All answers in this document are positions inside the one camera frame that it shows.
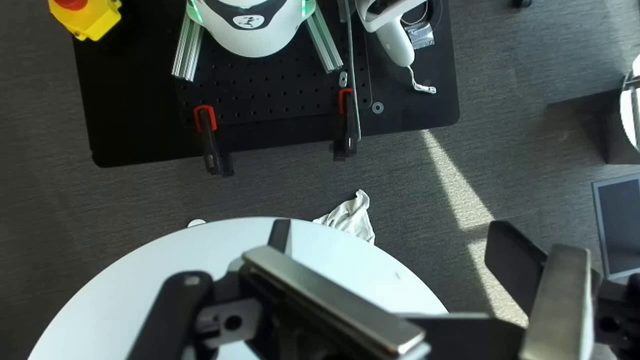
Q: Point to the yellow emergency stop box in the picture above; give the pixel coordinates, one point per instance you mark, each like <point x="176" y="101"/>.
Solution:
<point x="87" y="18"/>

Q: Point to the white crumpled cloth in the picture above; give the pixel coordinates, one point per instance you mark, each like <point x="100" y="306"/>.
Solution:
<point x="351" y="216"/>

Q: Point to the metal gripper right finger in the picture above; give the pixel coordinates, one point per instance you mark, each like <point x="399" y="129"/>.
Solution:
<point x="560" y="320"/>

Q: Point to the left aluminium profile bar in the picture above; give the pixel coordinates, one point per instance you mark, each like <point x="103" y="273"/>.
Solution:
<point x="186" y="50"/>

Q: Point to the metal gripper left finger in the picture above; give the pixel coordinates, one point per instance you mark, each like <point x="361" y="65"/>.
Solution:
<point x="345" y="319"/>

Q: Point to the right aluminium profile bar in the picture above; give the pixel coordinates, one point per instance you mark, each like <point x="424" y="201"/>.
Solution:
<point x="325" y="42"/>

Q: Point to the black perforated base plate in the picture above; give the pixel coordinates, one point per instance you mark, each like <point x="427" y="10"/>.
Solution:
<point x="137" y="111"/>

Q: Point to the right black red clamp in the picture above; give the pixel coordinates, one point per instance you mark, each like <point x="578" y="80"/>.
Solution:
<point x="346" y="122"/>

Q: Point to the white handheld device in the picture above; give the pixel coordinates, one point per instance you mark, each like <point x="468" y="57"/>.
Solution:
<point x="387" y="26"/>

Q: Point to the left black red clamp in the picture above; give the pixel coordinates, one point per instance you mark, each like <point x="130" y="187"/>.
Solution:
<point x="216" y="158"/>

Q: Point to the black red clamp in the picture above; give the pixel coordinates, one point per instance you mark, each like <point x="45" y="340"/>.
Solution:
<point x="346" y="122"/>
<point x="216" y="158"/>

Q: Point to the white round table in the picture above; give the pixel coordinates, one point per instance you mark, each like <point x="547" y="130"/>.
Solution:
<point x="103" y="319"/>

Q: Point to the aluminium profile bar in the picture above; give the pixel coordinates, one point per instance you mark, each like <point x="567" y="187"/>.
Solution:
<point x="325" y="42"/>
<point x="186" y="50"/>

